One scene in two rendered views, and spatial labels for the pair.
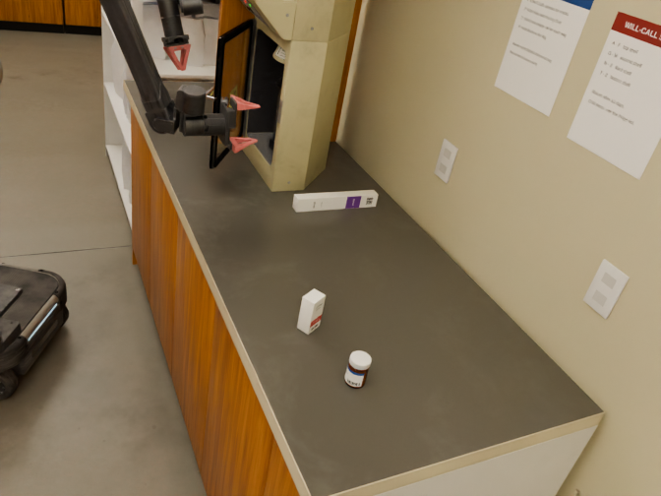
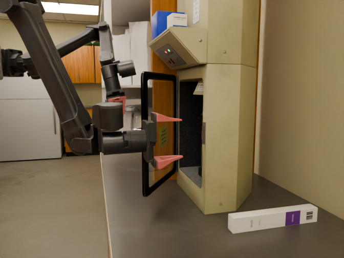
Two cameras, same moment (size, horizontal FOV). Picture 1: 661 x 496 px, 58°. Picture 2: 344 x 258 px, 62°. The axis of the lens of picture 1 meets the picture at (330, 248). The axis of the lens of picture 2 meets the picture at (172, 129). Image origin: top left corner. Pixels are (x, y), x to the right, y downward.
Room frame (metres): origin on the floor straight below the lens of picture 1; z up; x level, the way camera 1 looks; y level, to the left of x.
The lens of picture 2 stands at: (0.80, 0.09, 1.34)
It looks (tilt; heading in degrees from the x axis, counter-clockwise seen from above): 8 degrees down; 15
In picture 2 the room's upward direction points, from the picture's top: straight up
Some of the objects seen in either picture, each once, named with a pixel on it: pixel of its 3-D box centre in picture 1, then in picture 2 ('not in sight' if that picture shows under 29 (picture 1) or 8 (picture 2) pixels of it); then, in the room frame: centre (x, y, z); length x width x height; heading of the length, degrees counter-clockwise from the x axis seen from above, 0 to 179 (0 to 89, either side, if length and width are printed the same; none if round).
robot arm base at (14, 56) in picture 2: not in sight; (20, 63); (1.89, 1.09, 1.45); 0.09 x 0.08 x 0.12; 1
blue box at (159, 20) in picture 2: not in sight; (167, 27); (1.84, 0.39, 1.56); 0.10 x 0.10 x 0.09; 31
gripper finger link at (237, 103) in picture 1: (242, 111); (164, 126); (1.50, 0.30, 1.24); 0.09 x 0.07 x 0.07; 121
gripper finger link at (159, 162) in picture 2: (240, 136); (165, 152); (1.50, 0.30, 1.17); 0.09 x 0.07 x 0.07; 121
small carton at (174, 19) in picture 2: not in sight; (176, 25); (1.73, 0.33, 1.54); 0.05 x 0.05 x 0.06; 36
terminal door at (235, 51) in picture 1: (231, 93); (160, 130); (1.77, 0.40, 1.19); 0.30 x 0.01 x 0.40; 176
